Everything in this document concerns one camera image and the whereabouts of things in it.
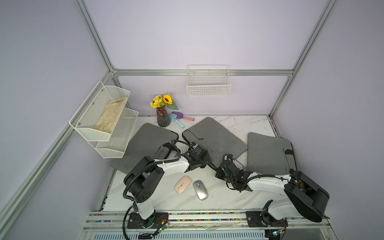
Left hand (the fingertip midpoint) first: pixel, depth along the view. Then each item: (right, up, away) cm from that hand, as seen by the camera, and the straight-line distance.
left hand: (205, 159), depth 92 cm
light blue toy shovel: (-25, +29, +26) cm, 46 cm away
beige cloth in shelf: (-53, +27, -11) cm, 61 cm away
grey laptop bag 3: (+42, +3, +2) cm, 42 cm away
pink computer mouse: (-13, -13, -8) cm, 20 cm away
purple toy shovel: (-19, +30, +29) cm, 46 cm away
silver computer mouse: (-3, -15, -10) cm, 18 cm away
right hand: (+7, -7, -2) cm, 10 cm away
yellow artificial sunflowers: (-30, +38, +3) cm, 48 cm away
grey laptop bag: (-40, +11, +11) cm, 43 cm away
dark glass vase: (-31, +29, +18) cm, 46 cm away
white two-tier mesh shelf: (-56, +9, -4) cm, 57 cm away
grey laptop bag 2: (+8, +12, +10) cm, 17 cm away
